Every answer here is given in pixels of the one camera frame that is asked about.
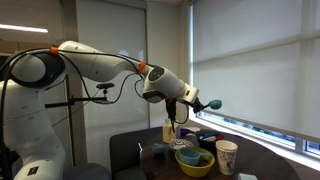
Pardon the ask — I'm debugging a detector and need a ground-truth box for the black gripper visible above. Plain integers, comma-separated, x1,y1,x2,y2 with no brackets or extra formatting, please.
190,96,206,114

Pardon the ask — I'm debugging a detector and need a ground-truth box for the small teal measuring scoop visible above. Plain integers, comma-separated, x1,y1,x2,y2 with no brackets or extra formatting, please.
201,99,223,112

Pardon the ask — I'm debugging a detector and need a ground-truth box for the large teal measuring scoop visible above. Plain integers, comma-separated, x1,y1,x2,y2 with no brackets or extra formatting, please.
177,147,214,167

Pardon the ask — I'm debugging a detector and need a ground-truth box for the patterned paper cup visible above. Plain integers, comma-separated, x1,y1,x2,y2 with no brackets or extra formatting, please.
215,139,239,176

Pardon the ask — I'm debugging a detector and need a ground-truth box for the small blue bowl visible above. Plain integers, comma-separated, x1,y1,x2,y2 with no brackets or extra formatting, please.
151,143,167,155

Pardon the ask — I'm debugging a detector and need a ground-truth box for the yellow bowl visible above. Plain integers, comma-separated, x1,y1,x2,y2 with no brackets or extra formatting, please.
174,146,216,178

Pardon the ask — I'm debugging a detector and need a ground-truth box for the dark blue object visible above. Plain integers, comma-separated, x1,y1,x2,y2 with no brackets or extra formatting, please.
179,128,193,137

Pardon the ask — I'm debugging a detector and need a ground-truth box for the cream bottle white cap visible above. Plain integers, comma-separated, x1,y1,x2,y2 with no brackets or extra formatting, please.
162,118,181,145

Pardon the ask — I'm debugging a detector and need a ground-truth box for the patterned white plate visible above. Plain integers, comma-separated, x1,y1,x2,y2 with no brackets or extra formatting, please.
168,138,195,152

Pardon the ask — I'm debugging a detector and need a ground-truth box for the wide white roller blind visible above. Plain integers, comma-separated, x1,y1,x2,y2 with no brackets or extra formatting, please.
192,0,320,145

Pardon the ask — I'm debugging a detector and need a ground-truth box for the dark grey sofa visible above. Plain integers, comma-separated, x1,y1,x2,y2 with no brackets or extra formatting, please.
109,126,165,180

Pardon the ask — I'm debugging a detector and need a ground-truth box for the light teal box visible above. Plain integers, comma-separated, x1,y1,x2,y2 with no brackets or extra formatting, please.
237,172,259,180

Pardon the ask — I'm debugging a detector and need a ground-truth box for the narrow white roller blind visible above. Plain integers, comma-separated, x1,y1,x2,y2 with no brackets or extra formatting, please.
75,0,150,168

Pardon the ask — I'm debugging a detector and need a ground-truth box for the grey rounded cushion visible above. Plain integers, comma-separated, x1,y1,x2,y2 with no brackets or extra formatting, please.
62,162,112,180

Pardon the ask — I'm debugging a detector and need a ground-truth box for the black stand pole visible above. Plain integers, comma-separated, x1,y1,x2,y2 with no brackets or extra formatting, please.
65,74,74,168

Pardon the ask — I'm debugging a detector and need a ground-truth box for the ceiling light strip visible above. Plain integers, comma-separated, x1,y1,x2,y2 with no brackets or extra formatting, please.
0,23,49,34

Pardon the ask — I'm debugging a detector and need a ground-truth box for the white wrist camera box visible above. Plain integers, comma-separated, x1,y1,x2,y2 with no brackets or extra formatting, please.
181,83,200,104

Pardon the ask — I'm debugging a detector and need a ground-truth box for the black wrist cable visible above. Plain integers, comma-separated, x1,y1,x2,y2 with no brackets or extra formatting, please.
165,98,190,134

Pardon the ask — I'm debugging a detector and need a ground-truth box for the orange elbow cable strap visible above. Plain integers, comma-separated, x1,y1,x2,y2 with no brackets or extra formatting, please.
137,60,147,75

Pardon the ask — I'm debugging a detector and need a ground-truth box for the white window frame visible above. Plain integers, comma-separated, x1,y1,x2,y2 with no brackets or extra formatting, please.
194,111,320,162

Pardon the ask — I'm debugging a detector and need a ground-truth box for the black looping cable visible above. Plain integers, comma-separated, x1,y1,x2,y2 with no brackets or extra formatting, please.
58,53,145,105

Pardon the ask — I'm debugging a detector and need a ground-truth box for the black camera on boom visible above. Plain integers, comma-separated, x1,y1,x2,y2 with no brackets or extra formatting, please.
44,82,115,109

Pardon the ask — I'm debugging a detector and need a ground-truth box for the long black arm cable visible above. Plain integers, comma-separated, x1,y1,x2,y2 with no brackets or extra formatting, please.
0,48,148,180

